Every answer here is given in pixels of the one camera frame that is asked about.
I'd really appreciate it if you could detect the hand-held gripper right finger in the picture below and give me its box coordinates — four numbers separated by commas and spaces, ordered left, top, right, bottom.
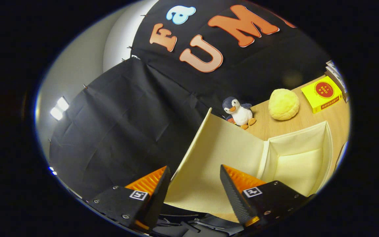
220, 165, 315, 227

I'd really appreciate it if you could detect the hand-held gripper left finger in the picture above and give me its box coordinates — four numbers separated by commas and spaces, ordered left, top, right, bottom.
88, 166, 172, 231

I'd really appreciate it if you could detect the beige fabric storage box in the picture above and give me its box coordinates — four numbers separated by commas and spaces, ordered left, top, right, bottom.
164, 108, 334, 214

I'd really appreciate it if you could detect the penguin plush toy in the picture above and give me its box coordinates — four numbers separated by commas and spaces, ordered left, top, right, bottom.
222, 96, 257, 130

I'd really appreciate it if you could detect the black backdrop cloth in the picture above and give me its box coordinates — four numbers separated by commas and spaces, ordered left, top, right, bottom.
49, 0, 333, 201

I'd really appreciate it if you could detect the yellow round plush toy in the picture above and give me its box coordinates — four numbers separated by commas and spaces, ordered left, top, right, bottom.
268, 89, 300, 121

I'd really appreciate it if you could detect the ceiling light panel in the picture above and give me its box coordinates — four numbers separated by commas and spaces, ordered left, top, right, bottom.
50, 96, 70, 120

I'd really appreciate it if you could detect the yellow book with red circle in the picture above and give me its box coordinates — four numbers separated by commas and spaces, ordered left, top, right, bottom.
301, 76, 343, 114

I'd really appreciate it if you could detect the white illustrated book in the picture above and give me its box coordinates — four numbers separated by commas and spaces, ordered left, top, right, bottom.
327, 60, 347, 94

